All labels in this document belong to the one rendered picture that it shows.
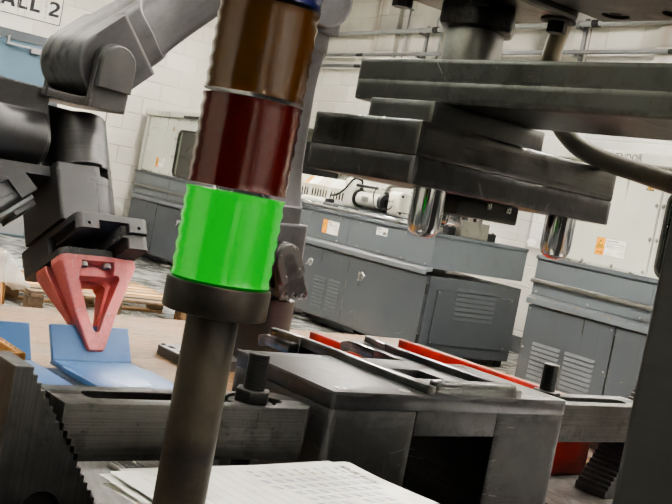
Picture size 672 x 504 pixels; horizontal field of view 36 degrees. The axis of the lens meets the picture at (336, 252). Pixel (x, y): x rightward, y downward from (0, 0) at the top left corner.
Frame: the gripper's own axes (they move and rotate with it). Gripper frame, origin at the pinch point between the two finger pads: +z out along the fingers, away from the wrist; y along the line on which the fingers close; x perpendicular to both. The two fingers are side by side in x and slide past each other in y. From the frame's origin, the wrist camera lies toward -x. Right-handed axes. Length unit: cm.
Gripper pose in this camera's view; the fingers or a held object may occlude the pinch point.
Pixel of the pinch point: (92, 342)
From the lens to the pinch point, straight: 86.0
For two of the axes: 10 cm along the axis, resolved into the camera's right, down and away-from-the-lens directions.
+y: 6.5, -3.4, -6.8
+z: 1.7, 9.3, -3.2
